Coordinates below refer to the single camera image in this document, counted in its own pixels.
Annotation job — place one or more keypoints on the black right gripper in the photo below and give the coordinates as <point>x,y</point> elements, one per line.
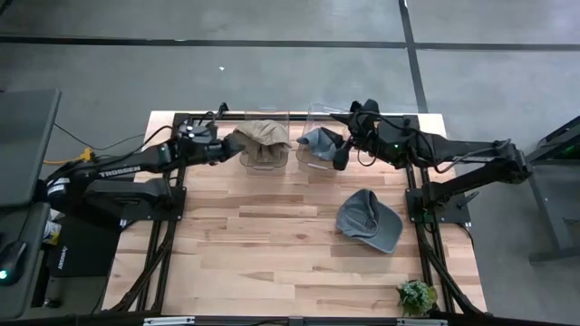
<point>371,133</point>

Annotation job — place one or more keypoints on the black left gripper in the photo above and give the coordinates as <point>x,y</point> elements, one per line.
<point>204,153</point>

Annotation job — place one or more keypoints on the blue-grey baseball cap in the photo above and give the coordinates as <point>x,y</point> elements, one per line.
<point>369,222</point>
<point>317,142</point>

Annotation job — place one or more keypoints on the khaki olive baseball cap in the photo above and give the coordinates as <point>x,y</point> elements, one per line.
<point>263,131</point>

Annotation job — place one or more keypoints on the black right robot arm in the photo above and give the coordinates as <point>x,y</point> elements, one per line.
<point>471,151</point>

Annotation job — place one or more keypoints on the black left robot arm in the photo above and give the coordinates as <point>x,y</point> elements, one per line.
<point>118,171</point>

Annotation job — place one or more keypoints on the clear plastic bin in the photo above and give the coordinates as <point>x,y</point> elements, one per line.
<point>317,166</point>
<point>267,172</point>

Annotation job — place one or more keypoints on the small green potted plant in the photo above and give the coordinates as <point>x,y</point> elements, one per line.
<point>417,296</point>

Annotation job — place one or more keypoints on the yellow and white packet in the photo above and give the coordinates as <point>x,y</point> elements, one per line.
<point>52,233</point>

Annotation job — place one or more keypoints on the grey flat monitor panel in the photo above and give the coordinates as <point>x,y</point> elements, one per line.
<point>27,145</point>

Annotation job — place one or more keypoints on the grey side desk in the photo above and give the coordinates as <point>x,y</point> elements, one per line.
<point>22,226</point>

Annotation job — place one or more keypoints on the black computer mouse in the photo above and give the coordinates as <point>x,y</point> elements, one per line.
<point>11,262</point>

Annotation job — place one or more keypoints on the black frame clamp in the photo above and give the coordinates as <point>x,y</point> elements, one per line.
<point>222,108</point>
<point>355,108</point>

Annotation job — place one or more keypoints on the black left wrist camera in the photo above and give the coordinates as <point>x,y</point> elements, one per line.
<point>197,132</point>

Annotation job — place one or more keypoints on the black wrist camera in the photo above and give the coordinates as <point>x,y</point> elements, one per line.
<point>369,108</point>
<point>197,132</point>

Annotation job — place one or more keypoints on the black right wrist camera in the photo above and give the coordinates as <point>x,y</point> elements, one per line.
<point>369,108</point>

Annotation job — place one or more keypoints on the black aluminium table frame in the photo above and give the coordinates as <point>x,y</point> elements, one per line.
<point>162,280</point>

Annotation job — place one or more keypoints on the silver metal bracket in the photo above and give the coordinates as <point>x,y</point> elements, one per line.
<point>168,321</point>
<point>421,322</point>

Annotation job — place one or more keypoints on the black neighbouring table frame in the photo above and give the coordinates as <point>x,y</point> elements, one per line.
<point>546,208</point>

